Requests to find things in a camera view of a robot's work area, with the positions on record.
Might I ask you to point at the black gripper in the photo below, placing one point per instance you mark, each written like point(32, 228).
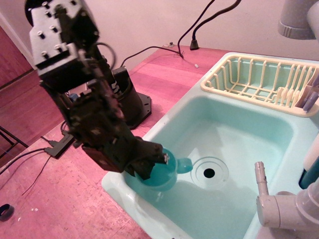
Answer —
point(123, 152)

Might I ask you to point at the teal plastic cup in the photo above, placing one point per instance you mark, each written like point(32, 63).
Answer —
point(164, 176)

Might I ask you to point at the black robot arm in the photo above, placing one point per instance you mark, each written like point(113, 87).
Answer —
point(98, 102)

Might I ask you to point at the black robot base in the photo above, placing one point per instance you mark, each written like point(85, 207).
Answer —
point(136, 107)

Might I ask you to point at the black usb hub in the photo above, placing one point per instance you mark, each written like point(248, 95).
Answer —
point(59, 147)

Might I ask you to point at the light teal toy sink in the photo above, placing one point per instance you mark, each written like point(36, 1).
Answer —
point(224, 138)

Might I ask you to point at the black power plug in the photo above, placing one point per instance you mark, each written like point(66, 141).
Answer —
point(194, 45)

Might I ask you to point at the black tape roll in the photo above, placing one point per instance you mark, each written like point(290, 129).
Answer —
point(6, 211)

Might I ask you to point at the beige toy faucet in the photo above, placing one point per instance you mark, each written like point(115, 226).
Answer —
point(286, 210)

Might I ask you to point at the cream plastic dish rack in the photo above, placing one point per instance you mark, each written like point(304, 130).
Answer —
point(273, 83)

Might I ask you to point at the dark teal bottle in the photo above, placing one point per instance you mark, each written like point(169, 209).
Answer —
point(309, 177)

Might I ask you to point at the grey pipe fitting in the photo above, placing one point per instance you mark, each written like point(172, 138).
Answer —
point(299, 20)

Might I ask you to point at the black metal chair frame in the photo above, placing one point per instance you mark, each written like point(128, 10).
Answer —
point(11, 139)

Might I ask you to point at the purple utensil handles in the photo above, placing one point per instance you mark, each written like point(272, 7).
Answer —
point(311, 96)

